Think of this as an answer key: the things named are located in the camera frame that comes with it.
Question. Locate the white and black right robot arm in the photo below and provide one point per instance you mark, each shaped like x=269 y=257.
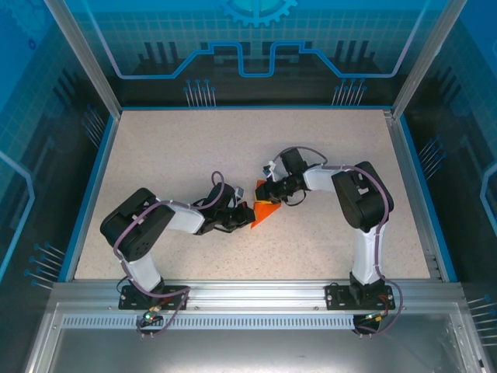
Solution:
x=361 y=202

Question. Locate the aluminium mounting rail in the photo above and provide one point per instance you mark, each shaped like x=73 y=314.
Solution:
x=252 y=293

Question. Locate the blue table edge strip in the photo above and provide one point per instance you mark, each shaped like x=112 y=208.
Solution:
x=92 y=202
x=252 y=107
x=427 y=202

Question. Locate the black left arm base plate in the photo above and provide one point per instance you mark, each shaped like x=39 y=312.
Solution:
x=128 y=299

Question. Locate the aluminium frame post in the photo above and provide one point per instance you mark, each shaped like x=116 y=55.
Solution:
x=90 y=66
x=421 y=66

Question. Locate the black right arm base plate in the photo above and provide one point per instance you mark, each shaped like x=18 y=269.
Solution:
x=336 y=297

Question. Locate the orange paper sheet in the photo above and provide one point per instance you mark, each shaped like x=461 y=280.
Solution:
x=264 y=213

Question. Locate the grey metal sheet shelf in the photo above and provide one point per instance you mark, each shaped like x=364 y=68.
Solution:
x=252 y=353

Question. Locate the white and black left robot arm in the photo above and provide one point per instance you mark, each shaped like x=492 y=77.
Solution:
x=136 y=229

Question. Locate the aluminium side rail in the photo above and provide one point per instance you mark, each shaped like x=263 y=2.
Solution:
x=402 y=163

